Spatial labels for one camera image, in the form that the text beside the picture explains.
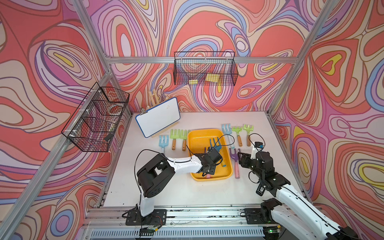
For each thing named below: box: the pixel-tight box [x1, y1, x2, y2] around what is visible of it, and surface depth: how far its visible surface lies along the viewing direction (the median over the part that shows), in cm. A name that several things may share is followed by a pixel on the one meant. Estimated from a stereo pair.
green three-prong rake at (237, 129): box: [232, 126, 243, 147], surface depth 110 cm
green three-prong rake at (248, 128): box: [242, 124, 254, 147], surface depth 111 cm
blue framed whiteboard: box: [135, 97, 181, 138], surface depth 93 cm
